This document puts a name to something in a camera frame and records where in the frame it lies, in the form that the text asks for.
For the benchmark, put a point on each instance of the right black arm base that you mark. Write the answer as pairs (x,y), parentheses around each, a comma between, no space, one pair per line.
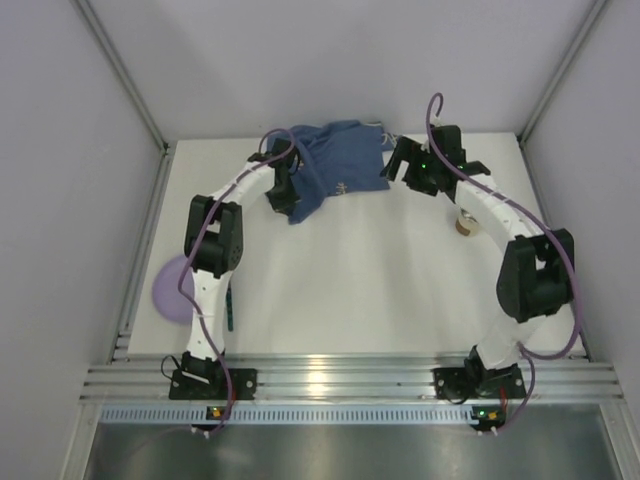
(473,380)

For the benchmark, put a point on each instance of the blue fish-print cloth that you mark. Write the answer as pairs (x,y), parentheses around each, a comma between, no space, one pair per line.
(339,158)

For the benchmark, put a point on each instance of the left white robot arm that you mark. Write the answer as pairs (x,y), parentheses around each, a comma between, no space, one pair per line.
(214,239)

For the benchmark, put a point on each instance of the perforated cable duct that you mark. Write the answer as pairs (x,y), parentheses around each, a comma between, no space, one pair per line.
(303,415)

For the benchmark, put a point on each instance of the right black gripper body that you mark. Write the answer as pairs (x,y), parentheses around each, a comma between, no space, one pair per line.
(405,163)

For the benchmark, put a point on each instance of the teal-handled fork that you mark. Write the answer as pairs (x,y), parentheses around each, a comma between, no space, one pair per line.
(229,309)

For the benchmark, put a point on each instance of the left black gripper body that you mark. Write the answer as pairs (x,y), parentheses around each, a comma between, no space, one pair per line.
(283,192)

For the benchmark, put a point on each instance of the right aluminium frame post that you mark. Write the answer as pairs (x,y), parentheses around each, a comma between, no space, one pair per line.
(577,42)

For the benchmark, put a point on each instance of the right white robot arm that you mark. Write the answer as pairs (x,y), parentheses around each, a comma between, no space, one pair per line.
(534,281)

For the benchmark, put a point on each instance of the left aluminium frame post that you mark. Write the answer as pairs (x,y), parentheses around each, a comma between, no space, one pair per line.
(97,30)

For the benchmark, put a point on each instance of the metal cup with cork base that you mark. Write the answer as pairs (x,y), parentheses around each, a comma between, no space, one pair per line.
(466,225)

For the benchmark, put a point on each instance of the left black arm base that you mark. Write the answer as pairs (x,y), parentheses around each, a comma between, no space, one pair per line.
(197,379)

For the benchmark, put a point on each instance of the aluminium frame post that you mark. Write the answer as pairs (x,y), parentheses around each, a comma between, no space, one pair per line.
(577,42)
(97,30)

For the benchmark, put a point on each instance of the purple bowl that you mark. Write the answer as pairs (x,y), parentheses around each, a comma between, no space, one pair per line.
(166,298)

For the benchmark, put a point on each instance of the aluminium mounting rail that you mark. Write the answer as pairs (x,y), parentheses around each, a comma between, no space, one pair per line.
(335,378)

